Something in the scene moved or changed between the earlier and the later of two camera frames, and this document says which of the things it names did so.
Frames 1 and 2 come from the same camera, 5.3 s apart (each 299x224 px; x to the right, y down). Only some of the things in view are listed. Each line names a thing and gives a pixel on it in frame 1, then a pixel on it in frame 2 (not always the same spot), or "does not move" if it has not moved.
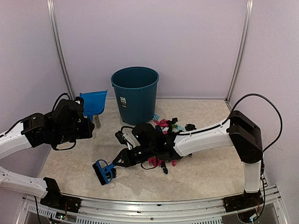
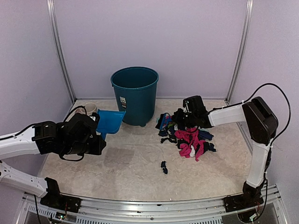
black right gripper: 123,153 to 177,118
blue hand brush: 105,172 to 164,121
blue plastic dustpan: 94,102 to 110,122
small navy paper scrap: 164,168 does not move
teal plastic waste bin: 136,88 does not move
